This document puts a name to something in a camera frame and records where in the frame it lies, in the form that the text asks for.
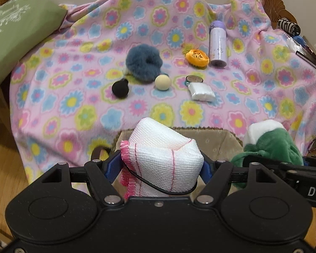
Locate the white tissue packet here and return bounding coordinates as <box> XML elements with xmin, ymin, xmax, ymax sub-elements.
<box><xmin>188</xmin><ymin>82</ymin><xmax>216</xmax><ymax>102</ymax></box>

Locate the green cushion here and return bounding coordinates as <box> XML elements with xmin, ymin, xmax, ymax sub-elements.
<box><xmin>0</xmin><ymin>0</ymin><xmax>67</xmax><ymax>84</ymax></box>

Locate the brown wicker chair back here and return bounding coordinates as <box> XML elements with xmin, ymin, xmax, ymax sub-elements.
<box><xmin>262</xmin><ymin>0</ymin><xmax>297</xmax><ymax>29</ymax></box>

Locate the white pink-edged gauze cloth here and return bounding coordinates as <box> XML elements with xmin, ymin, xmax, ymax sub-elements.
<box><xmin>120</xmin><ymin>117</ymin><xmax>204</xmax><ymax>199</ymax></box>

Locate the orange satin drawstring pouch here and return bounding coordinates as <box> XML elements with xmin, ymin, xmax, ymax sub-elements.
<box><xmin>184</xmin><ymin>48</ymin><xmax>209</xmax><ymax>69</ymax></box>

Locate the zebra striped folded umbrella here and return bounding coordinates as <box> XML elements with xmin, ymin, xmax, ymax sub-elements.
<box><xmin>277</xmin><ymin>18</ymin><xmax>301</xmax><ymax>37</ymax></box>

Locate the green white plush toy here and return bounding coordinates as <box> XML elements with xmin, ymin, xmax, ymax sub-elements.
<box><xmin>230</xmin><ymin>119</ymin><xmax>304</xmax><ymax>189</ymax></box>

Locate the green tape roll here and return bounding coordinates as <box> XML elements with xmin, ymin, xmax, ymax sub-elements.
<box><xmin>185</xmin><ymin>75</ymin><xmax>203</xmax><ymax>86</ymax></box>

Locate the black pom-pom ball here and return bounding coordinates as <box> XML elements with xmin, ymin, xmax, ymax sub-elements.
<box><xmin>112</xmin><ymin>78</ymin><xmax>129</xmax><ymax>99</ymax></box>

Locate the pink floral fleece blanket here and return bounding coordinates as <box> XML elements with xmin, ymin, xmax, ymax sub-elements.
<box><xmin>9</xmin><ymin>0</ymin><xmax>316</xmax><ymax>182</ymax></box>

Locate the stack of books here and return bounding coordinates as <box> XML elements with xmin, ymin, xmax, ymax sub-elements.
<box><xmin>292</xmin><ymin>36</ymin><xmax>316</xmax><ymax>69</ymax></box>

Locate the white purple-capped bottle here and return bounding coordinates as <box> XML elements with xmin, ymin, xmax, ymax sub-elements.
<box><xmin>209</xmin><ymin>21</ymin><xmax>227</xmax><ymax>68</ymax></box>

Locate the blue fluffy scrunchie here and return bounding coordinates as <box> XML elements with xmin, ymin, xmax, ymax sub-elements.
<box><xmin>125</xmin><ymin>44</ymin><xmax>163</xmax><ymax>83</ymax></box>

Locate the cream sponge green-handled stamp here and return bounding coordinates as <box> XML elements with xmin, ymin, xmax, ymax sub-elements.
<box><xmin>154</xmin><ymin>74</ymin><xmax>172</xmax><ymax>91</ymax></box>

